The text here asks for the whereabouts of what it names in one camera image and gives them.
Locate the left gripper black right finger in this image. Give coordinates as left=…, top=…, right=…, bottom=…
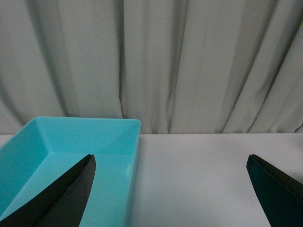
left=246, top=154, right=303, bottom=227

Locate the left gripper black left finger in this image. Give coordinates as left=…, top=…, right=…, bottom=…
left=0, top=154, right=96, bottom=227

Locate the turquoise plastic bin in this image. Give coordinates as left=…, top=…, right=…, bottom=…
left=0, top=117, right=141, bottom=227

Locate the grey pleated curtain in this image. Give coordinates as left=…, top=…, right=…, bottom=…
left=0, top=0, right=303, bottom=134

